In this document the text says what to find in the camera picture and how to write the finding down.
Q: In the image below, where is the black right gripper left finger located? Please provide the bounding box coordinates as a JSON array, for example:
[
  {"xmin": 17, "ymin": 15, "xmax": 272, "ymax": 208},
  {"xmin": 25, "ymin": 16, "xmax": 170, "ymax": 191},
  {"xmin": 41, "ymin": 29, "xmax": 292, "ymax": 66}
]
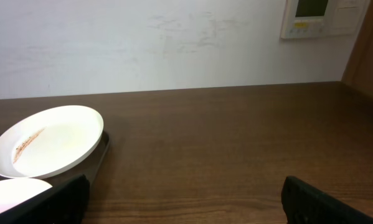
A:
[{"xmin": 0, "ymin": 174, "xmax": 90, "ymax": 224}]

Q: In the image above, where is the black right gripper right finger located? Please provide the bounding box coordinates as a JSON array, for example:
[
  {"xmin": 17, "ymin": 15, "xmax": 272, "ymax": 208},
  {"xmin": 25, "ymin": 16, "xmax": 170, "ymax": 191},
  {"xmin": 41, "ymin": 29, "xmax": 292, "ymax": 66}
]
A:
[{"xmin": 281, "ymin": 176, "xmax": 373, "ymax": 224}]

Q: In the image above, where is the brown plastic tray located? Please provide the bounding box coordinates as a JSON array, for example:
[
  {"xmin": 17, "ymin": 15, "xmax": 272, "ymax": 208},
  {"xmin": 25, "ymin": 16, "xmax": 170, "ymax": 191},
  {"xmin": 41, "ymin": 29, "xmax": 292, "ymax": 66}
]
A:
[{"xmin": 0, "ymin": 131, "xmax": 110, "ymax": 186}]

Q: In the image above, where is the wooden side panel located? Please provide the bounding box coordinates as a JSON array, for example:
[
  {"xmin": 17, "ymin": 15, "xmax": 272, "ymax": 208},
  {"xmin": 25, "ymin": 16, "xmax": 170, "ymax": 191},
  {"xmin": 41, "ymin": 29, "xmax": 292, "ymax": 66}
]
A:
[{"xmin": 342, "ymin": 0, "xmax": 373, "ymax": 99}]

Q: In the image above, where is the white plate with brown streak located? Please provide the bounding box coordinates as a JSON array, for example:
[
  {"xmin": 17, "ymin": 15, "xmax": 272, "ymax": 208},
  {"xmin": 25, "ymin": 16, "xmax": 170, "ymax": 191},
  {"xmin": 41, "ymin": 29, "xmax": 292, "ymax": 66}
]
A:
[{"xmin": 0, "ymin": 105, "xmax": 104, "ymax": 179}]

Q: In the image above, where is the white wall control panel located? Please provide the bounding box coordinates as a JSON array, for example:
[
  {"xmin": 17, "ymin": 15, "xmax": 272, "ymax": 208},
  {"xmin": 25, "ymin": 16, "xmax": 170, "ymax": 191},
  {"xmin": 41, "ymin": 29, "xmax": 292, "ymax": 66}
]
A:
[{"xmin": 280, "ymin": 0, "xmax": 369, "ymax": 39}]

